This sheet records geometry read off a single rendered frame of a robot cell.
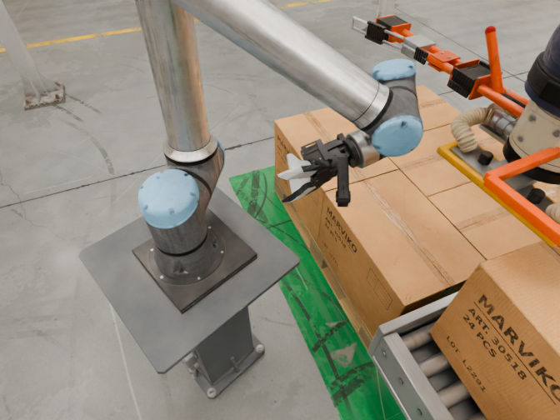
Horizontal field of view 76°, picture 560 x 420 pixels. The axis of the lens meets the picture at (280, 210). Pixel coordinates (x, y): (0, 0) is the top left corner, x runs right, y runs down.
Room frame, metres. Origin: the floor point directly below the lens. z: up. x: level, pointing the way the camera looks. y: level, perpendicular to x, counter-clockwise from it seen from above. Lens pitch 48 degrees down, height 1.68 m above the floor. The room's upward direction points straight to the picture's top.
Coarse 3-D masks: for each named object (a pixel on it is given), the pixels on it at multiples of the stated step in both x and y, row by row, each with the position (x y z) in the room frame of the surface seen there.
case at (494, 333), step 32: (512, 256) 0.51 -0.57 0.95; (544, 256) 0.51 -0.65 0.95; (480, 288) 0.45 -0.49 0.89; (512, 288) 0.42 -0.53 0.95; (544, 288) 0.42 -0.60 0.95; (448, 320) 0.46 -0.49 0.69; (480, 320) 0.41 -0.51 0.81; (512, 320) 0.36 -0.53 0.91; (544, 320) 0.34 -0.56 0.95; (448, 352) 0.41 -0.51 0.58; (480, 352) 0.36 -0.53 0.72; (512, 352) 0.32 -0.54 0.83; (544, 352) 0.28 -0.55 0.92; (480, 384) 0.31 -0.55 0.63; (512, 384) 0.27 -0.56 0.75; (544, 384) 0.24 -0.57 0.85; (512, 416) 0.22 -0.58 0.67; (544, 416) 0.20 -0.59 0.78
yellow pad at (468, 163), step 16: (448, 144) 0.74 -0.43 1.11; (448, 160) 0.69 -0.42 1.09; (464, 160) 0.67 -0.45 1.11; (480, 160) 0.66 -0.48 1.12; (496, 160) 0.67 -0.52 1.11; (480, 176) 0.62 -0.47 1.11; (528, 192) 0.56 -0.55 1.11; (544, 192) 0.54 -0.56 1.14; (544, 208) 0.52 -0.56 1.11; (528, 224) 0.48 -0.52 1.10; (544, 240) 0.45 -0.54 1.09
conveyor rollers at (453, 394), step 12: (432, 324) 0.51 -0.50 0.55; (408, 336) 0.47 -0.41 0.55; (420, 336) 0.47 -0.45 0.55; (408, 348) 0.44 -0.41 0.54; (432, 360) 0.40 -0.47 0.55; (444, 360) 0.40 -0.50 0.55; (432, 372) 0.36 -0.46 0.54; (456, 384) 0.33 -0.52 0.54; (444, 396) 0.30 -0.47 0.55; (456, 396) 0.30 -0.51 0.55; (468, 396) 0.30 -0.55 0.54
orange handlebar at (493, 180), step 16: (432, 48) 1.03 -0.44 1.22; (432, 64) 0.97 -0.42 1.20; (448, 64) 0.93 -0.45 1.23; (496, 96) 0.77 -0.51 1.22; (512, 96) 0.78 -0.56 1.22; (512, 112) 0.72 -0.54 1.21; (528, 160) 0.54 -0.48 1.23; (544, 160) 0.54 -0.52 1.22; (496, 176) 0.49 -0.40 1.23; (512, 176) 0.51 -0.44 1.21; (496, 192) 0.46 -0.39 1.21; (512, 192) 0.45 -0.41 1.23; (512, 208) 0.43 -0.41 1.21; (528, 208) 0.41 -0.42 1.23; (544, 224) 0.38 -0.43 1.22
